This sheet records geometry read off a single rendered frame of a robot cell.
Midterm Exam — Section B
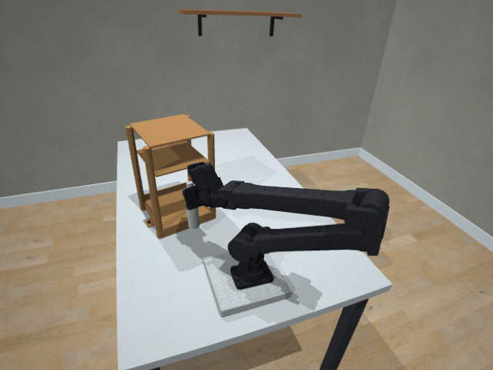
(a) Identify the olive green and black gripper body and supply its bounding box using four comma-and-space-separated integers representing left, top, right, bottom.
183, 187, 203, 210

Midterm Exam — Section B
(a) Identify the grey bottle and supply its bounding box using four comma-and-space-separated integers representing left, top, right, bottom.
186, 181, 200, 229

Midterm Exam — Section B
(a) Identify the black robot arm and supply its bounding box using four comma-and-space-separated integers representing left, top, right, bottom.
187, 162, 390, 290

